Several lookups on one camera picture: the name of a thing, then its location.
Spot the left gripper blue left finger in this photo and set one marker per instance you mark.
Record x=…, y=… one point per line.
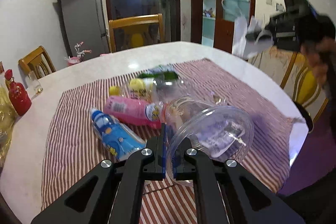
x=110, y=192

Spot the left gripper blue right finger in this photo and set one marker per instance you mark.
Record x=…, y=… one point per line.
x=225, y=192

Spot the blue label plastic bottle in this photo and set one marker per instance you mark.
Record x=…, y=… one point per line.
x=115, y=136

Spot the clear plastic cup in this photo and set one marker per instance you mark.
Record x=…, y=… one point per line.
x=221, y=132

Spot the pink plastic bottle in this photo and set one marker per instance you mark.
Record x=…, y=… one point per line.
x=135, y=112

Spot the bread picture plastic wrapper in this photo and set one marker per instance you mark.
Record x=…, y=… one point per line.
x=181, y=109

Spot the green snack bag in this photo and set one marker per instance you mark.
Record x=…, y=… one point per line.
x=159, y=75

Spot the black gold rim trash bin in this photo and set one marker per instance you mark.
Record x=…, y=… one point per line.
x=306, y=116

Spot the person's right hand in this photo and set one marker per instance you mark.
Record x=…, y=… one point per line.
x=319, y=67

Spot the wooden chair right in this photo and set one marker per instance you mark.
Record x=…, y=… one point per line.
x=306, y=91

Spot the wooden chair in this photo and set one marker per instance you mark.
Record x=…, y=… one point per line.
x=136, y=30
x=306, y=91
x=37, y=61

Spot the clear yellow cap bottle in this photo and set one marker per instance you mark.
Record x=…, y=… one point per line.
x=137, y=88

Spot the yellow plastic bag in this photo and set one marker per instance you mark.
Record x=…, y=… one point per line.
x=7, y=119

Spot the red ceramic liquor bottle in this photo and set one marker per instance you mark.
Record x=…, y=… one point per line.
x=18, y=96

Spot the pink child bicycle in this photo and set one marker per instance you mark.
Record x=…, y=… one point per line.
x=78, y=58

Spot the wooden chair left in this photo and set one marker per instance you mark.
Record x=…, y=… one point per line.
x=37, y=61

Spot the wooden chair middle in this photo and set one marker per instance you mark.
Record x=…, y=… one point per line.
x=136, y=30

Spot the clear glass liquor bottle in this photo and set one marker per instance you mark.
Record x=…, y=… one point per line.
x=2, y=74

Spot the grey refrigerator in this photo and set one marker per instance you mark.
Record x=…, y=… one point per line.
x=84, y=22

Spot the wall sticker paper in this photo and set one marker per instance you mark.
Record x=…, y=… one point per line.
x=280, y=7

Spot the white light switch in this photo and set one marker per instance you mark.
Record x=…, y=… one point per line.
x=269, y=2

